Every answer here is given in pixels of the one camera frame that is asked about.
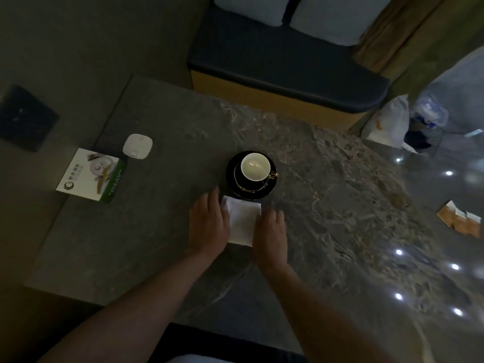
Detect clear plastic bag with blue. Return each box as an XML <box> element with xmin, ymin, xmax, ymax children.
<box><xmin>410</xmin><ymin>90</ymin><xmax>450</xmax><ymax>130</ymax></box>

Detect white rounded square device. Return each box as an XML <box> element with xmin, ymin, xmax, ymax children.
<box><xmin>122</xmin><ymin>133</ymin><xmax>154</xmax><ymax>160</ymax></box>

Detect person's left forearm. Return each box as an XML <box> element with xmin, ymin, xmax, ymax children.
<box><xmin>38</xmin><ymin>249</ymin><xmax>212</xmax><ymax>363</ymax></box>

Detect black square object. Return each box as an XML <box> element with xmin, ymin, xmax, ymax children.
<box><xmin>0</xmin><ymin>84</ymin><xmax>61</xmax><ymax>153</ymax></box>

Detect person's dark clothing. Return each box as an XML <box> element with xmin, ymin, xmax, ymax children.
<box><xmin>147</xmin><ymin>322</ymin><xmax>308</xmax><ymax>363</ymax></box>

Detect dark blue cushioned bench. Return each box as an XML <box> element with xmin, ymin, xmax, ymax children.
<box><xmin>188</xmin><ymin>0</ymin><xmax>391</xmax><ymax>133</ymax></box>

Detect black cup with white inside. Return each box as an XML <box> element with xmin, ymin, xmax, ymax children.
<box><xmin>234</xmin><ymin>151</ymin><xmax>280</xmax><ymax>186</ymax></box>

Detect white paper napkin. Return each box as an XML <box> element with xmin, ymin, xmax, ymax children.
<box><xmin>221</xmin><ymin>195</ymin><xmax>262</xmax><ymax>248</ymax></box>

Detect brown and white packets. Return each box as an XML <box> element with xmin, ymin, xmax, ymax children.
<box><xmin>436</xmin><ymin>200</ymin><xmax>482</xmax><ymax>239</ymax></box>

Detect person's right forearm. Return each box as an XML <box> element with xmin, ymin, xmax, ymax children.
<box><xmin>259</xmin><ymin>262</ymin><xmax>392</xmax><ymax>363</ymax></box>

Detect white plastic bag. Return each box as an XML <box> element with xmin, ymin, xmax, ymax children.
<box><xmin>361</xmin><ymin>95</ymin><xmax>411</xmax><ymax>150</ymax></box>

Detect white and green tissue box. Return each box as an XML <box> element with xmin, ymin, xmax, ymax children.
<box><xmin>55</xmin><ymin>147</ymin><xmax>128</xmax><ymax>204</ymax></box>

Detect person's right hand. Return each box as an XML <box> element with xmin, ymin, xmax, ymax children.
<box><xmin>252</xmin><ymin>207</ymin><xmax>290</xmax><ymax>274</ymax></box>

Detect brown curtain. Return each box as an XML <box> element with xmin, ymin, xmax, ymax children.
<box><xmin>352</xmin><ymin>0</ymin><xmax>484</xmax><ymax>100</ymax></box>

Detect person's left hand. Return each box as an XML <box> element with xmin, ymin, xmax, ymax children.
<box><xmin>188</xmin><ymin>186</ymin><xmax>231</xmax><ymax>258</ymax></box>

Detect black saucer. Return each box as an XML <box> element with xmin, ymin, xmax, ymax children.
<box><xmin>226</xmin><ymin>150</ymin><xmax>279</xmax><ymax>201</ymax></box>

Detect grey pillow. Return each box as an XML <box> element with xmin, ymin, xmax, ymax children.
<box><xmin>290</xmin><ymin>0</ymin><xmax>396</xmax><ymax>47</ymax></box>
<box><xmin>213</xmin><ymin>0</ymin><xmax>292</xmax><ymax>28</ymax></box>

